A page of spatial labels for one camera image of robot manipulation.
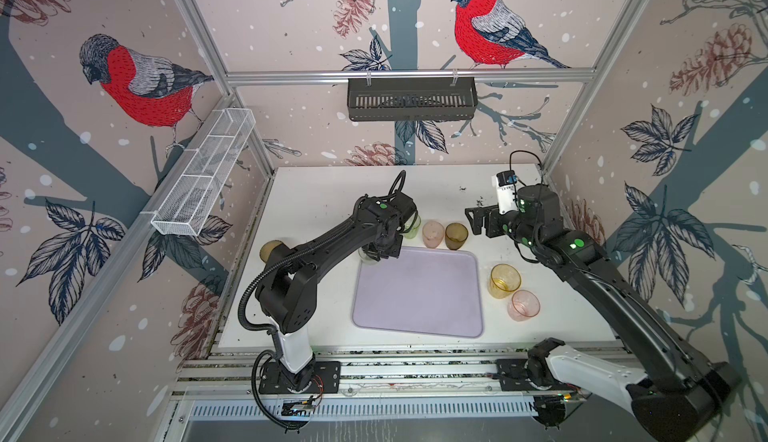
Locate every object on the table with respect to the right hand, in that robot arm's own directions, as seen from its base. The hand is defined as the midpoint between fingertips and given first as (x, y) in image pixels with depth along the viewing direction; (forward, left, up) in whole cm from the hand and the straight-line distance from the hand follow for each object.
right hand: (479, 209), depth 73 cm
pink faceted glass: (-13, -16, -27) cm, 34 cm away
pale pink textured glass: (+9, +10, -25) cm, 28 cm away
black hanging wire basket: (+48, +17, +2) cm, 51 cm away
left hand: (-4, +24, -16) cm, 29 cm away
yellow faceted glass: (-7, -11, -26) cm, 29 cm away
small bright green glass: (-5, +17, 0) cm, 18 cm away
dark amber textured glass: (+7, +3, -22) cm, 23 cm away
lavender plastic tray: (-10, +12, -28) cm, 32 cm away
